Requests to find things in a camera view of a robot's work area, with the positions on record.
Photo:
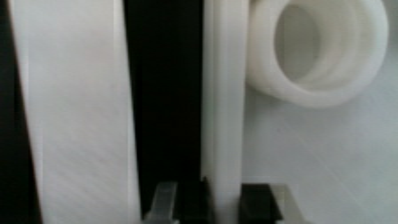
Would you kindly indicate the white square table top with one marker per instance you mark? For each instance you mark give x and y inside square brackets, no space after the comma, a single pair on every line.
[301,107]

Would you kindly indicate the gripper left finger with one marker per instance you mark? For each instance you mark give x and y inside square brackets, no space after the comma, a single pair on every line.
[182,204]

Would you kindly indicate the white U-shaped fence wall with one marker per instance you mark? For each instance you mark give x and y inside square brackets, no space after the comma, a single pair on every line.
[70,36]

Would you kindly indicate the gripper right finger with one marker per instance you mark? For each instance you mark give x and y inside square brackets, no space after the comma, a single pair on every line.
[267,205]

